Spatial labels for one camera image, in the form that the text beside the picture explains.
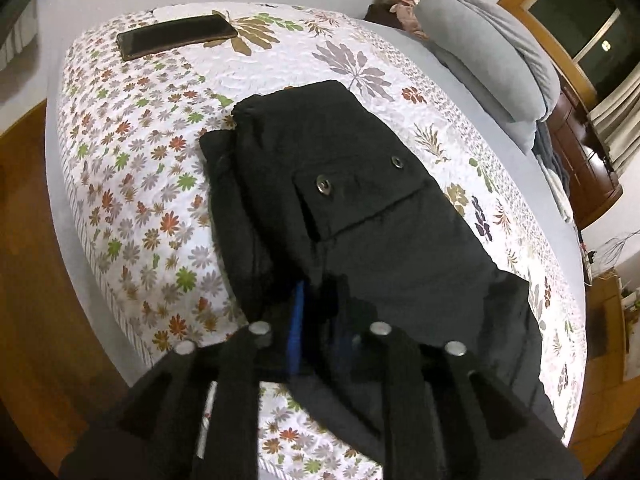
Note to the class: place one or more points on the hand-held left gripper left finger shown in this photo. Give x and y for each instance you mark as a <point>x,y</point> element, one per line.
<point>296,327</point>

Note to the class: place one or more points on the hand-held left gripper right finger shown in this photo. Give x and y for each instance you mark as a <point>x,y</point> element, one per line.
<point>350,345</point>

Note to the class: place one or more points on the black pants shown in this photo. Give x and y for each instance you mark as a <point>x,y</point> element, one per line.
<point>350,230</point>

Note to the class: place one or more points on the floral quilted bedspread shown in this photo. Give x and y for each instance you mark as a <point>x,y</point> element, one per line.
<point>150,170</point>

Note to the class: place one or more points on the light wooden desk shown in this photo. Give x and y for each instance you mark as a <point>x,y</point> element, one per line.
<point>607,320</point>

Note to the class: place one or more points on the white fluffy towel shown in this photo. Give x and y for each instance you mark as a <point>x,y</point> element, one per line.
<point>561,195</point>

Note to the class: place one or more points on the grey knit blanket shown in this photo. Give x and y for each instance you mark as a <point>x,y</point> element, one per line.
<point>547,152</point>

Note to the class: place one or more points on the dark wooden headboard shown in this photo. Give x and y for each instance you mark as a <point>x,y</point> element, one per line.
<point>585,160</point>

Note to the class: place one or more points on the black smartphone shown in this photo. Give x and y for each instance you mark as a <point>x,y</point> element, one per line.
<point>175,36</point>

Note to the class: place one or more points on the grey pillows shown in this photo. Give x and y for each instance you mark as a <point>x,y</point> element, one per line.
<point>485,55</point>

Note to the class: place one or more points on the pink cloth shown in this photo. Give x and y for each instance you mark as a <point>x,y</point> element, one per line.
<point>406,5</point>

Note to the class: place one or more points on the beige curtain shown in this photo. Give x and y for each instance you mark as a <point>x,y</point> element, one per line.
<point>617,120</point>

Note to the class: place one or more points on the wooden framed window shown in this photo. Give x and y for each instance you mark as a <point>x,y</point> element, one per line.
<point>575,10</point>

